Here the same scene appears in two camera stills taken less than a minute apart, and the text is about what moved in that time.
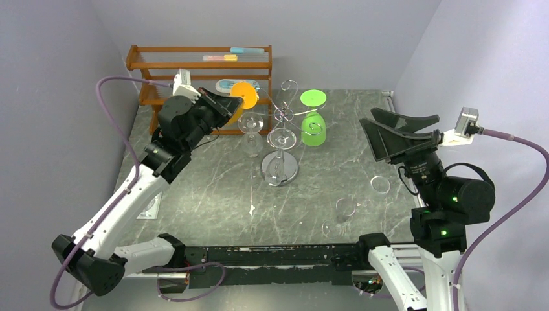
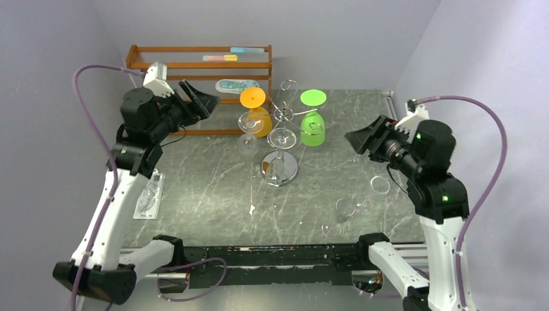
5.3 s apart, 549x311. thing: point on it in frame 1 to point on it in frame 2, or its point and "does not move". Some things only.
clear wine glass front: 330,229 does not move
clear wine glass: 380,184 does not move
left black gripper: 224,107 to 202,105
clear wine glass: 250,124 does not move
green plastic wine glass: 313,127 does not move
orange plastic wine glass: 249,94 to 259,118
